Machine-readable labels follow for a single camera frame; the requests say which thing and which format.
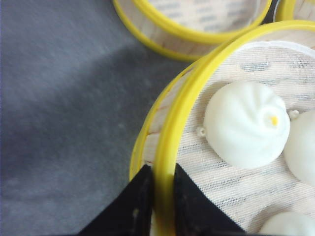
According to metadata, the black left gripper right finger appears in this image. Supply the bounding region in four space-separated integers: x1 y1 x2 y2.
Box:
174 164 246 236

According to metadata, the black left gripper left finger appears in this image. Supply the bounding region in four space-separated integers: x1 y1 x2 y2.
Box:
78 165 153 236

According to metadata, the bamboo steamer basket with buns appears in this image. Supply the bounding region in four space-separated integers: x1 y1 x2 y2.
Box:
129 20 315 236

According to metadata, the white gauze steamer liner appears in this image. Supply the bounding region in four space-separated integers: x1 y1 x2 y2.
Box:
177 40 315 233

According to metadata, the white bun bottom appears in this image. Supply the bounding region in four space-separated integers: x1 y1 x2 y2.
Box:
259 212 315 236

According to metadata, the white bun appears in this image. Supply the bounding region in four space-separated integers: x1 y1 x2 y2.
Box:
283 110 315 186
259 212 315 236
197 81 290 169

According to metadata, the white bun left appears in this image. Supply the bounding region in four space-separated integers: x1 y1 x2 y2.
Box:
197 81 290 169

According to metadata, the white bun right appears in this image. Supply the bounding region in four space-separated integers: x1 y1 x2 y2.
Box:
283 110 315 186

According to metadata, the empty bamboo steamer basket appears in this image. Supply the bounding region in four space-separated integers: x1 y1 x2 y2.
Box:
113 0 272 61

